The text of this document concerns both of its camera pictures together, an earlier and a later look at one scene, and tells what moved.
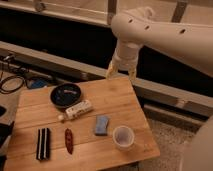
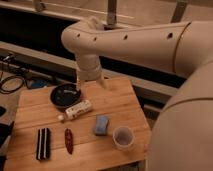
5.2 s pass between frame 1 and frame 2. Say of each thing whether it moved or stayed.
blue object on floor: stayed
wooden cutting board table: stayed
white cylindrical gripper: moved
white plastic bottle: stayed
